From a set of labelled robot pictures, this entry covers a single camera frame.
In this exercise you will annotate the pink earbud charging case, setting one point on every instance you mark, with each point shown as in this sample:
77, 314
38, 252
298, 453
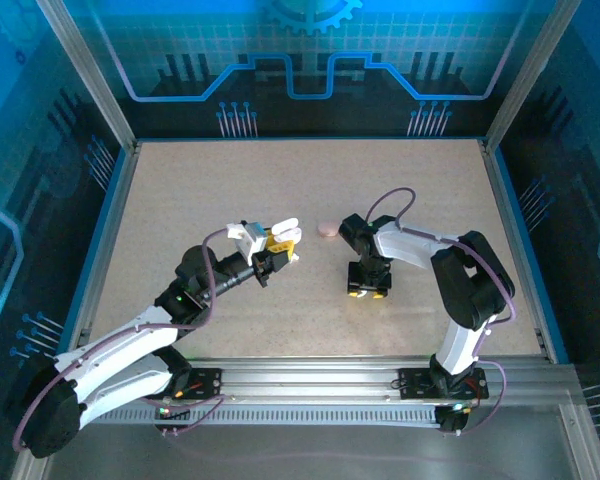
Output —
326, 229

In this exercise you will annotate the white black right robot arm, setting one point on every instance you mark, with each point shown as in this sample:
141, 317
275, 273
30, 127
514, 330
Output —
405, 245

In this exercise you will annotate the aluminium frame post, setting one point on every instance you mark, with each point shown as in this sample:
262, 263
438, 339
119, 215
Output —
531, 70
587, 445
88, 70

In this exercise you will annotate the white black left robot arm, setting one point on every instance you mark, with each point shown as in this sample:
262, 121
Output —
115, 335

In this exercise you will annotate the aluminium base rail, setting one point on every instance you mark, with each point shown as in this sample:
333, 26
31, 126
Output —
305, 375

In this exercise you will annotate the aluminium side bar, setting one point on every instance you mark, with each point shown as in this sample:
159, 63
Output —
517, 250
109, 250

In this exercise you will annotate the white earbud charging case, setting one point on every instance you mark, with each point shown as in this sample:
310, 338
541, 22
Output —
287, 223

